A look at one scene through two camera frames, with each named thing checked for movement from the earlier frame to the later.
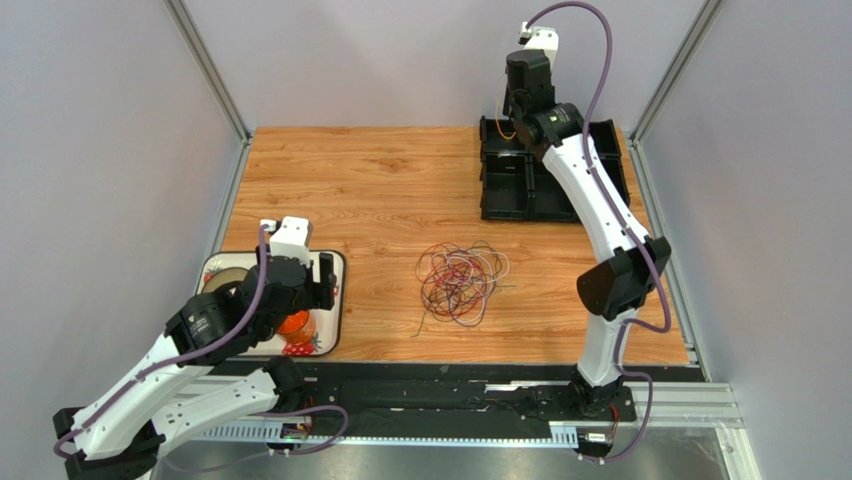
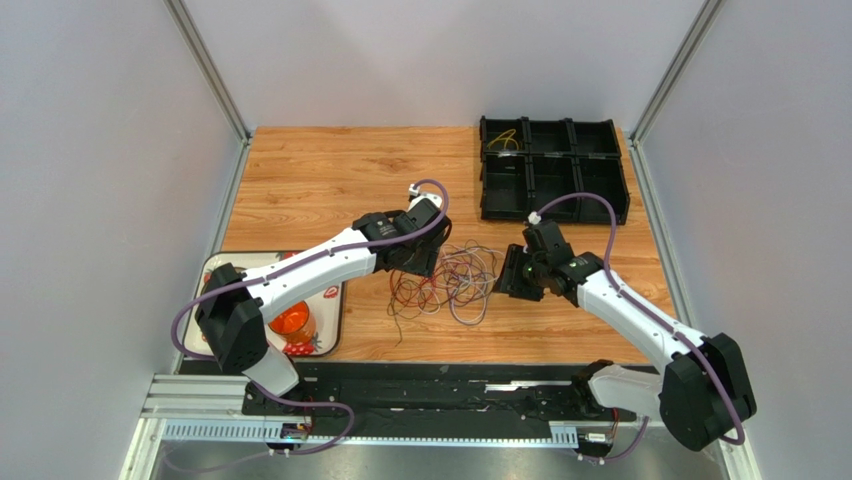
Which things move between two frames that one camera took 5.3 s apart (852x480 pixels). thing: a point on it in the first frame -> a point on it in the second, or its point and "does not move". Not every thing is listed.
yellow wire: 496,115 -> 506,136
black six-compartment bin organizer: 517,185 does not move
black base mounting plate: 390,397 does not move
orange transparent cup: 297,327 does not move
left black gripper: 314,297 -> 426,266
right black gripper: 521,101 -> 513,283
